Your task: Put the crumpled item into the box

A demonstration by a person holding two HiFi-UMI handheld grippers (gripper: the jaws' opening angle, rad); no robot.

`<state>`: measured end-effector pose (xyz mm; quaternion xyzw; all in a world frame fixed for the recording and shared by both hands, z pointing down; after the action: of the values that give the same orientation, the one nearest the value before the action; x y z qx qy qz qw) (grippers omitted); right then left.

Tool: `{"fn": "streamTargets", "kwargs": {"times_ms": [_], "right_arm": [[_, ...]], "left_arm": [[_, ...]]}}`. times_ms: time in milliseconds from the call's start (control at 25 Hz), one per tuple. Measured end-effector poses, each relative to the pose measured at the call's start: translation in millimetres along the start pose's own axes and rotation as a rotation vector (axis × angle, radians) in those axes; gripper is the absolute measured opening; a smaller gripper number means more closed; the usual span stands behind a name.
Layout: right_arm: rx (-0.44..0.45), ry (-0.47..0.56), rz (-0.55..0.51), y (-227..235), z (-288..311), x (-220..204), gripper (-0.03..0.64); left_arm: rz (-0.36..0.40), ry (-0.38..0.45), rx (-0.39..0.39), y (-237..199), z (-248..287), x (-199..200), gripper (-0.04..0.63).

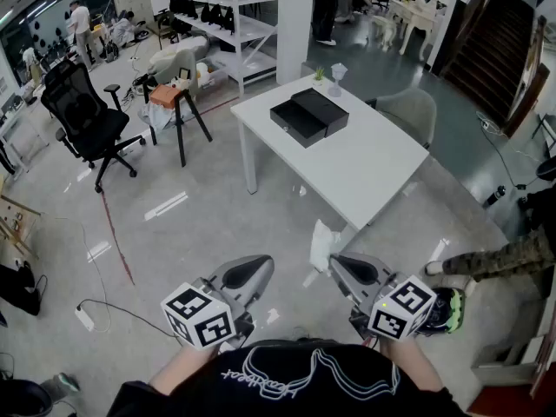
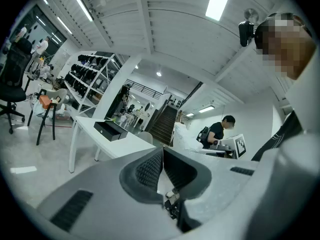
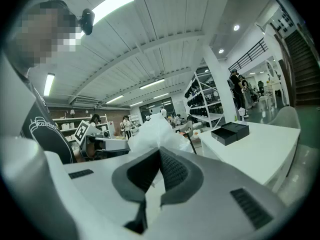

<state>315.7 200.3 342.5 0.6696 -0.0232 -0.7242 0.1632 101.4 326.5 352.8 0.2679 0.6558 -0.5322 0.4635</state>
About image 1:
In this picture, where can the white metal shelf rack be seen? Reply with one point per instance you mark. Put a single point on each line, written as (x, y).
(256, 24)

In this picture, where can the grey shell chair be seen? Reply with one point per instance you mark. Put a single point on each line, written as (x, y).
(410, 111)

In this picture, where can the black bag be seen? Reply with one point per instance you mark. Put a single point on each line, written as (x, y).
(19, 289)

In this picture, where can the brown wooden staircase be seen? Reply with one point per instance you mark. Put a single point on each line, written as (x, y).
(491, 46)

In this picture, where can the clear plastic bin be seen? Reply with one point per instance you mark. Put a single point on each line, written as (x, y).
(210, 73)

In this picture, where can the white vanity table with mirror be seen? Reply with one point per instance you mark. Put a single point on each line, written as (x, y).
(415, 20)

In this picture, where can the white stool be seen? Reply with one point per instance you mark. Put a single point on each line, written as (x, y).
(384, 26)

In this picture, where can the wooden rack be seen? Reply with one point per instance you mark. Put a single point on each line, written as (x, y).
(15, 224)

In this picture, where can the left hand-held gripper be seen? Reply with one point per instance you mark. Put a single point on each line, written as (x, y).
(197, 315)

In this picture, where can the person's black printed t-shirt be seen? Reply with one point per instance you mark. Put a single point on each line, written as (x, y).
(286, 385)

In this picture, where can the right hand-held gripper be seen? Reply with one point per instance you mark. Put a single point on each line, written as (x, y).
(401, 309)

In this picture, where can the person's right forearm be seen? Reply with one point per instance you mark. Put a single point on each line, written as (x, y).
(410, 363)

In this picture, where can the black and green sneaker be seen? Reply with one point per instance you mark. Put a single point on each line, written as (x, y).
(452, 313)

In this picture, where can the grey cloth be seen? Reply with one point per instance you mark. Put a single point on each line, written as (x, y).
(154, 115)

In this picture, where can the black mesh office chair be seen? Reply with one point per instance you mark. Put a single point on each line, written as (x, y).
(87, 115)

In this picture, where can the black round bin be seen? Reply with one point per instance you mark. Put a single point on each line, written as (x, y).
(21, 400)

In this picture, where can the person's left forearm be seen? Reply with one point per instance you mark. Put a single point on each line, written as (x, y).
(182, 369)

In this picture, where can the black water bottle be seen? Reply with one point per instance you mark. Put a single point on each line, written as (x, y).
(494, 196)

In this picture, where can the white cloth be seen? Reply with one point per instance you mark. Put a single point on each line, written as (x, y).
(323, 241)

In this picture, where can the grey sneaker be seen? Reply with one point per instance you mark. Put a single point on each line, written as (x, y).
(68, 382)

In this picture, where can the row of black bags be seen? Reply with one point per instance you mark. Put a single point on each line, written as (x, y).
(204, 13)

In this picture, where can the grey chair with black legs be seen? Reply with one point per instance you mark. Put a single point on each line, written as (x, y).
(182, 63)

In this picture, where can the black drawer box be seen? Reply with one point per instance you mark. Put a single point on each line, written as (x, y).
(310, 117)

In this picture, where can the small green potted plant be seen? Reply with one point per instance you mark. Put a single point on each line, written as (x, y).
(319, 76)

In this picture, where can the white cushion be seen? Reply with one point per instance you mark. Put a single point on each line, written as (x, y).
(178, 54)

